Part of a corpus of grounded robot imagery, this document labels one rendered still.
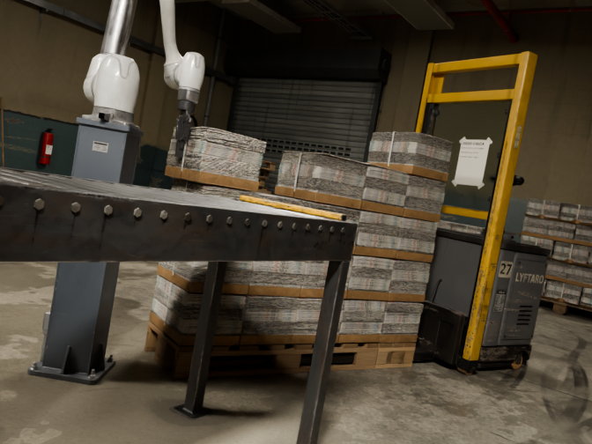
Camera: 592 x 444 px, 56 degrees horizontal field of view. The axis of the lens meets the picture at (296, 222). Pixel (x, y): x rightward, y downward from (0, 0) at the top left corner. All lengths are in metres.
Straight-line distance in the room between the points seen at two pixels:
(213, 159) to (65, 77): 7.44
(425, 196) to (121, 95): 1.68
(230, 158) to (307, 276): 0.70
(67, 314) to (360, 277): 1.41
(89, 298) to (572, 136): 7.68
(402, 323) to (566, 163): 6.10
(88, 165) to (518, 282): 2.55
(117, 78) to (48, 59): 7.25
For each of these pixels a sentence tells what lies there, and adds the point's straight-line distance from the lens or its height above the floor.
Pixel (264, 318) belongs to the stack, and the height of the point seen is 0.27.
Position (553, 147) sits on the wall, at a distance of 9.01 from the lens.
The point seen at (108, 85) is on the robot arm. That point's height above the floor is 1.14.
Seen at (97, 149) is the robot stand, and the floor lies 0.89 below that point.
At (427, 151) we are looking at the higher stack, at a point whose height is 1.21.
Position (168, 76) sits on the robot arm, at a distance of 2.62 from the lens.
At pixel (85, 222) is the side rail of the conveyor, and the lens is 1.02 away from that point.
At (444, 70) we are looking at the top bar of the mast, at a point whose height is 1.80.
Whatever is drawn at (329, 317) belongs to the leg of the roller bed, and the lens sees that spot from 1.76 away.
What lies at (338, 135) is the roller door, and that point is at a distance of 10.27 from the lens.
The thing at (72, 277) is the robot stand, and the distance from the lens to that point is 2.33.
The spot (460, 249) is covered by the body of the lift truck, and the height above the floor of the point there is 0.69.
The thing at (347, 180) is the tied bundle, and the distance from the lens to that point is 2.77.
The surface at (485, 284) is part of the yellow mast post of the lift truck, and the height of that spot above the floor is 0.53.
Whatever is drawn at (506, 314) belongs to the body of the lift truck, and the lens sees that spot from 3.65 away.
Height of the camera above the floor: 0.86
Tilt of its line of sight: 3 degrees down
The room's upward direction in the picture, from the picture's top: 10 degrees clockwise
